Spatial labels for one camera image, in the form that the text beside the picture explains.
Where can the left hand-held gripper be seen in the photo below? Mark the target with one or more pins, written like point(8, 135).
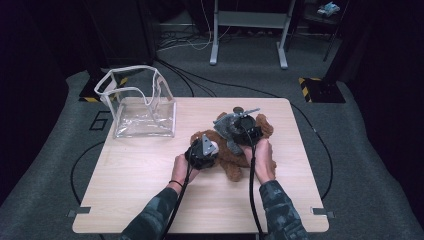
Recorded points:
point(200, 156)

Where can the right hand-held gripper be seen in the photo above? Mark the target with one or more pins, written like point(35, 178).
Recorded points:
point(246, 131)

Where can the grey fluffy cloth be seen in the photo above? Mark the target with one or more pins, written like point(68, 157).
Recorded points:
point(225, 128)

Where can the brown teddy bear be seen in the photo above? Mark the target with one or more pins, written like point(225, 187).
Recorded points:
point(233, 163)

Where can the clear plastic bag white trim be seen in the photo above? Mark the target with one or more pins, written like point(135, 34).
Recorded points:
point(143, 123)

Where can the person's left hand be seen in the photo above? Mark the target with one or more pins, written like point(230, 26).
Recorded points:
point(181, 170)

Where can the person's right hand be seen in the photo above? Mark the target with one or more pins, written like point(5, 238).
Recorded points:
point(265, 160)

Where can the black yellow-striped stand base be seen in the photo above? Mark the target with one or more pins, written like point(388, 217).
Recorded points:
point(87, 90)
point(325, 91)

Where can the grey tape strip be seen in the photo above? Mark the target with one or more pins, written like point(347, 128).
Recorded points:
point(321, 211)
point(80, 211)

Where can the dark side table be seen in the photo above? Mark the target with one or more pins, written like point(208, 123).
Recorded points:
point(321, 20)

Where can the black cabinet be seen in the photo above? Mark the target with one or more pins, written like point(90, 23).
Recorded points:
point(123, 33)

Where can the blue and white packet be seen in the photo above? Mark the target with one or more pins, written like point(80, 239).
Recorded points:
point(328, 9)

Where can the white metal desk frame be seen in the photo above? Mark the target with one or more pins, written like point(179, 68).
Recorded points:
point(250, 20)

